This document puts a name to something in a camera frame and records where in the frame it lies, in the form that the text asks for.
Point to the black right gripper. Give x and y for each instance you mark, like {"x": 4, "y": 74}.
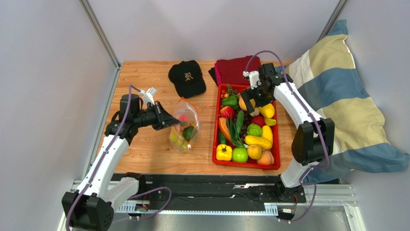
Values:
{"x": 252, "y": 93}

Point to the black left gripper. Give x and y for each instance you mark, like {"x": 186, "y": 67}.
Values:
{"x": 163, "y": 119}

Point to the pink peach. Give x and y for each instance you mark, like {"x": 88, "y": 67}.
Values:
{"x": 184, "y": 121}

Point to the yellow banana bunch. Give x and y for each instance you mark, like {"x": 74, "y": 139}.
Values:
{"x": 178, "y": 141}

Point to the yellow mango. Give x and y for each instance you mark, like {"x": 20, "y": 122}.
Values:
{"x": 268, "y": 111}

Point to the clear orange zip top bag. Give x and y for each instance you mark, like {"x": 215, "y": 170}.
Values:
{"x": 183, "y": 106}

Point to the dark green avocado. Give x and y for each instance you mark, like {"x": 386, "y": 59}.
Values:
{"x": 189, "y": 132}

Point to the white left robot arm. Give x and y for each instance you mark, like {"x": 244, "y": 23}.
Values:
{"x": 92, "y": 205}

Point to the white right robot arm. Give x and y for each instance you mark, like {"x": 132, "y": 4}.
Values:
{"x": 313, "y": 141}

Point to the large orange peach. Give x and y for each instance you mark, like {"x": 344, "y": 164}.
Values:
{"x": 242, "y": 104}

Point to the white garlic bulb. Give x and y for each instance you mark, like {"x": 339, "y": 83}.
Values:
{"x": 255, "y": 112}

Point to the green bell pepper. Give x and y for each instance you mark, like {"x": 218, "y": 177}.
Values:
{"x": 231, "y": 101}

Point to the dark purple grapes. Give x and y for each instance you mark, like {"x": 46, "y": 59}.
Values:
{"x": 246, "y": 122}

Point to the red cabbage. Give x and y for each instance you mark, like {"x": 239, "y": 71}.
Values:
{"x": 258, "y": 120}

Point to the small yellow banana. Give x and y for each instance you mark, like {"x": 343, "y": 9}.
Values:
{"x": 270, "y": 121}

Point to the green cabbage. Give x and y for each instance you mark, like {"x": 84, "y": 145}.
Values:
{"x": 254, "y": 130}

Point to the folded dark red cloth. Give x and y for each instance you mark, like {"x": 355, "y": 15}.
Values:
{"x": 230, "y": 71}

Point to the red plastic tray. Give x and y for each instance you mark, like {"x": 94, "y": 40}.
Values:
{"x": 231, "y": 129}

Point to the green cucumber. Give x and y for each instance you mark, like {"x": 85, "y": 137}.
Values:
{"x": 221, "y": 138}

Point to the black embroidered baseball cap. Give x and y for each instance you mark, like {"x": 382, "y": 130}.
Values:
{"x": 187, "y": 78}

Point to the orange fruit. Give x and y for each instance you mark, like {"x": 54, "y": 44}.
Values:
{"x": 254, "y": 152}

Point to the green lime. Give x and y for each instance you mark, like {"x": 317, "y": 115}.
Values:
{"x": 239, "y": 155}

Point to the yellow bell pepper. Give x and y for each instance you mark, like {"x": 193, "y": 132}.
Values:
{"x": 224, "y": 152}

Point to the peach at tray corner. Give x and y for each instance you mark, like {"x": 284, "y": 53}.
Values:
{"x": 266, "y": 158}

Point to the striped blue yellow pillow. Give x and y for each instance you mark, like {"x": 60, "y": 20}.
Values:
{"x": 327, "y": 79}

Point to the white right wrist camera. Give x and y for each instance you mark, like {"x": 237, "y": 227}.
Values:
{"x": 253, "y": 78}

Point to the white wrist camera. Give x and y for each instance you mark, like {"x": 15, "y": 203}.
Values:
{"x": 148, "y": 96}
{"x": 253, "y": 78}

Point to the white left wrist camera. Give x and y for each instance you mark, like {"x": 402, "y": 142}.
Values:
{"x": 148, "y": 96}

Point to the black mounting base rail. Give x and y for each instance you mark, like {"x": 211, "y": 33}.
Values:
{"x": 213, "y": 193}

